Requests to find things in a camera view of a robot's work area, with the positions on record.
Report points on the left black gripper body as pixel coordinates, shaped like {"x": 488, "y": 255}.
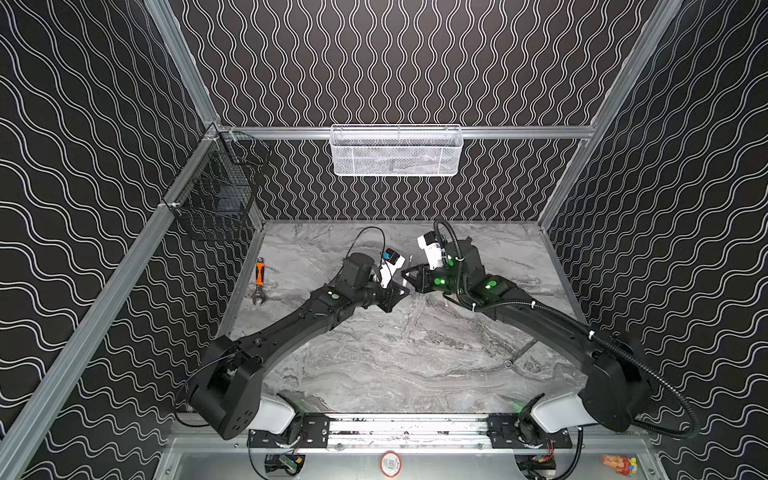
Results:
{"x": 390, "y": 294}

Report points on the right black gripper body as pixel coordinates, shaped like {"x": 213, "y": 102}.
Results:
{"x": 423, "y": 280}

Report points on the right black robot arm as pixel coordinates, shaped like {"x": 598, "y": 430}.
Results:
{"x": 616, "y": 389}

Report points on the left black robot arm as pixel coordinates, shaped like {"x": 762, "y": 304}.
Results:
{"x": 227, "y": 390}

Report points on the red white round sticker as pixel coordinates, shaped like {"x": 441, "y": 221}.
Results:
{"x": 390, "y": 464}

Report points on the orange red small object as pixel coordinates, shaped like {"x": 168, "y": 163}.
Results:
{"x": 622, "y": 465}

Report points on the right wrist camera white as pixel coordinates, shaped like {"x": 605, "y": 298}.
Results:
{"x": 431, "y": 244}

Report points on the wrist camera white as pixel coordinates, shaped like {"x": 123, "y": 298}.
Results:
{"x": 431, "y": 244}
{"x": 392, "y": 261}

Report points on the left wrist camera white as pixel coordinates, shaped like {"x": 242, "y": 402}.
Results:
{"x": 392, "y": 261}

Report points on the orange handled adjustable wrench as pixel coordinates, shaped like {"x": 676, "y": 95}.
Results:
{"x": 259, "y": 296}

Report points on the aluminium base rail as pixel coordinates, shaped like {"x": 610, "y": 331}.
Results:
{"x": 358, "y": 433}

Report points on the white mesh wire basket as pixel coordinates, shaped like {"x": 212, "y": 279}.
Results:
{"x": 401, "y": 150}

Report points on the black wire basket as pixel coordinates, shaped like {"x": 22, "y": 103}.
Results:
{"x": 216, "y": 204}

